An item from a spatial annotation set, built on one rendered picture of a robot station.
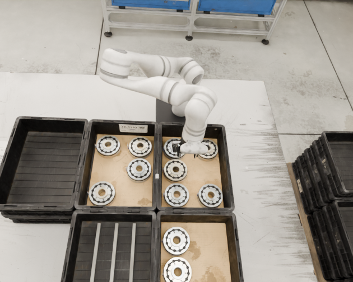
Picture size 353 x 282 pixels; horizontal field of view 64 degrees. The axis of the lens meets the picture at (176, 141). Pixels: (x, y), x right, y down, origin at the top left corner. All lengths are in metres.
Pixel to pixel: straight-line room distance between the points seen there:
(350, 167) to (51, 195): 1.69
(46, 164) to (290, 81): 2.39
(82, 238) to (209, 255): 0.49
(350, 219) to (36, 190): 1.72
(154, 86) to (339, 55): 2.96
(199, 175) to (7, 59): 2.29
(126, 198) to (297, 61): 2.53
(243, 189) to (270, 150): 0.29
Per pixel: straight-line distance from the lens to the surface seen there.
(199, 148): 0.92
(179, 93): 0.82
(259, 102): 1.74
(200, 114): 0.79
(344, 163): 2.04
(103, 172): 1.25
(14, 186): 1.33
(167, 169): 1.21
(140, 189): 1.20
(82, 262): 1.16
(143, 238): 1.15
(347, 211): 2.04
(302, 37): 3.61
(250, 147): 1.54
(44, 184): 1.29
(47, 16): 3.45
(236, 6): 2.99
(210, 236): 1.18
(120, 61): 0.91
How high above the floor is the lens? 1.96
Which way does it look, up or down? 59 degrees down
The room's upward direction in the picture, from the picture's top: 11 degrees clockwise
